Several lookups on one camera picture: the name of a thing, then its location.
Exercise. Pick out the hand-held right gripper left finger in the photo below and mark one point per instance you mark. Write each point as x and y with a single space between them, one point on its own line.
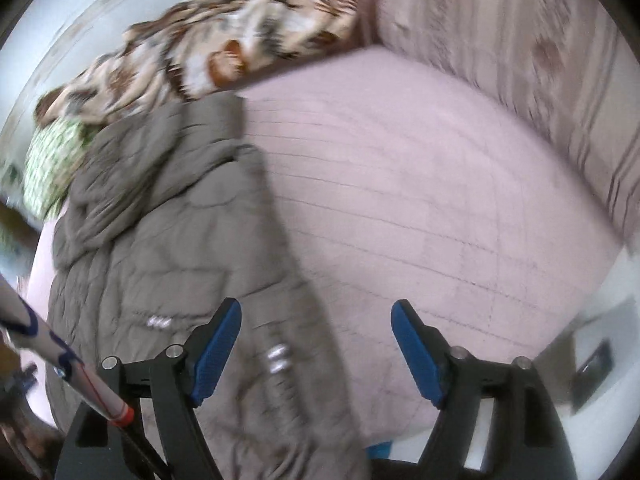
217 350

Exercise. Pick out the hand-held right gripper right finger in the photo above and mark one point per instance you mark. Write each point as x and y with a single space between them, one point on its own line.
417 355

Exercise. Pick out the olive quilted hooded jacket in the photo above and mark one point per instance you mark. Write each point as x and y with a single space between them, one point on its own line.
175 240

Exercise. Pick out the blue object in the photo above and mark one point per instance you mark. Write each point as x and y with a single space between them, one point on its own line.
381 450

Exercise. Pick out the white printed stick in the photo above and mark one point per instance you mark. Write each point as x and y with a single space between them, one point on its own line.
55 347

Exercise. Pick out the pink quilted sofa seat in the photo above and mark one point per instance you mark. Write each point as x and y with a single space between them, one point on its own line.
400 185

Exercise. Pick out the black phone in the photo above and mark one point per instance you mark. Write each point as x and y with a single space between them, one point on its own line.
595 365

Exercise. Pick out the green patterned pillow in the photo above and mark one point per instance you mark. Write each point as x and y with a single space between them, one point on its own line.
50 160

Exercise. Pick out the striped sofa back cushion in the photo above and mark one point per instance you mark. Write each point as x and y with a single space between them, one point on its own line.
525 60

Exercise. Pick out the leaf print blanket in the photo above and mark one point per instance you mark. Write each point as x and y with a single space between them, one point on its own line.
225 35

